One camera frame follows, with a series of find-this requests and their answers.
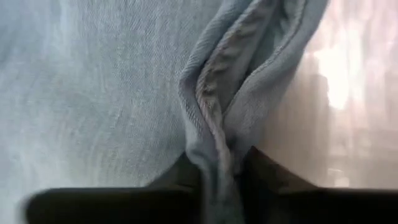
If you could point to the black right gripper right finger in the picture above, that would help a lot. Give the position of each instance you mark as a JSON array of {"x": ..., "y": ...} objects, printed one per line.
[{"x": 311, "y": 207}]

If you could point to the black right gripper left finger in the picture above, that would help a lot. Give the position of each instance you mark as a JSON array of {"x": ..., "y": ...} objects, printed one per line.
[{"x": 124, "y": 207}]

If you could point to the light blue garment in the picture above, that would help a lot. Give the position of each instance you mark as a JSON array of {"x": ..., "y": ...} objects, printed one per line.
[{"x": 109, "y": 93}]

